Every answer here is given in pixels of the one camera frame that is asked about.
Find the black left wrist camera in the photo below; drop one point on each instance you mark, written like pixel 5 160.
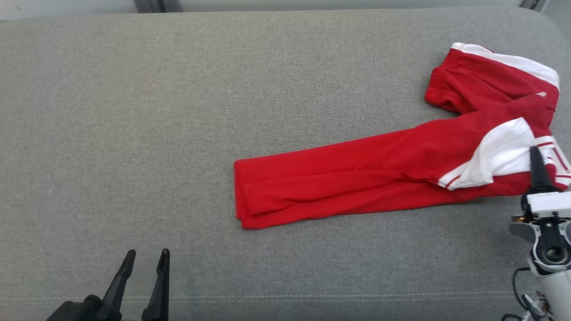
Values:
pixel 71 312

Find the red shorts with white stripes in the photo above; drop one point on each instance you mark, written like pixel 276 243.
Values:
pixel 468 84

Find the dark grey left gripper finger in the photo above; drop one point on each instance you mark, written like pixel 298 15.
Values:
pixel 117 290
pixel 160 294

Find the grey metal partition post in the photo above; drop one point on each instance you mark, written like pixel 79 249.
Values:
pixel 151 5

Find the red white basketball jersey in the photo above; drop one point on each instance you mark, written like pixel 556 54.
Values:
pixel 334 178

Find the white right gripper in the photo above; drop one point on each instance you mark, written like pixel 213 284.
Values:
pixel 548 204

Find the grey slanted metal frame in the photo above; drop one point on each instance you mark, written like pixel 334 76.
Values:
pixel 533 4

